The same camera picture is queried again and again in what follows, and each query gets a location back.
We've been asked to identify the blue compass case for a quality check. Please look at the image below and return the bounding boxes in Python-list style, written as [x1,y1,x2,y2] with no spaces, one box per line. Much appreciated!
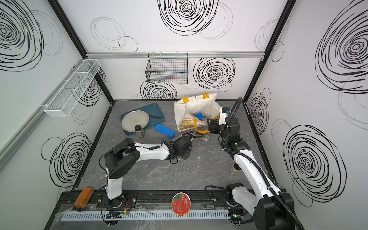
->
[194,113,204,120]
[155,124,175,138]

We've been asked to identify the canvas tote bag yellow handles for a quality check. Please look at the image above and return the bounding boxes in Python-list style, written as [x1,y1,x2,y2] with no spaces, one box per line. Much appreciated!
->
[174,93,220,132]

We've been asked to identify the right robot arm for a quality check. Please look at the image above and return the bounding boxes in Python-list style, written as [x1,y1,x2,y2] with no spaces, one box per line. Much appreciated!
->
[208,117,304,230]

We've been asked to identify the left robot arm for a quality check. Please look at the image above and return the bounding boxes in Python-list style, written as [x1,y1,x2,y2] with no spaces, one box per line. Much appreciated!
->
[99,134,194,200]

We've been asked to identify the small jar black lid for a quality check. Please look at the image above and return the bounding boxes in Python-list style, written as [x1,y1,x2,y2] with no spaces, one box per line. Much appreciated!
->
[134,125,145,138]

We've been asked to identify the teal tray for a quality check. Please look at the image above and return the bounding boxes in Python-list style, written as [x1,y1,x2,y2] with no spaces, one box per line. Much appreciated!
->
[121,103,165,135]

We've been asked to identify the grey round plate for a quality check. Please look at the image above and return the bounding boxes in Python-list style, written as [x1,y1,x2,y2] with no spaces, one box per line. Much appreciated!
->
[121,110,150,132]

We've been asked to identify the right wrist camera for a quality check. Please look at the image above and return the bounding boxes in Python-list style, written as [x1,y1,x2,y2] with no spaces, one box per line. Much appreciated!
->
[218,107,231,125]

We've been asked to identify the black corrugated cable hose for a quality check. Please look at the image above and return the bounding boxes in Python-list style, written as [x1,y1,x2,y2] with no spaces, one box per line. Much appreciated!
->
[220,97,305,230]

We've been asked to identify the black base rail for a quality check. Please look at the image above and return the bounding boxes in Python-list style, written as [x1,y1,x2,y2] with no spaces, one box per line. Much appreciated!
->
[60,189,288,209]

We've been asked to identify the white slotted cable duct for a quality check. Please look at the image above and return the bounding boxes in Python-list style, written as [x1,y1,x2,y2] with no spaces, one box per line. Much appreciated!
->
[61,209,230,221]

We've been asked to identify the black wire basket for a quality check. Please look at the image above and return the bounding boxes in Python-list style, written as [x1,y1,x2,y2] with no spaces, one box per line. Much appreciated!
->
[145,57,189,84]

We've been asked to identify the aluminium wall rail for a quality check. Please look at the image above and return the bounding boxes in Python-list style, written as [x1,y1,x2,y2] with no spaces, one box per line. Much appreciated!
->
[86,51,265,59]

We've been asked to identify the white wire shelf basket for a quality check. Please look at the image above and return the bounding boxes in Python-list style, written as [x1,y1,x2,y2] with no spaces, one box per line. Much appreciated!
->
[44,59,101,117]

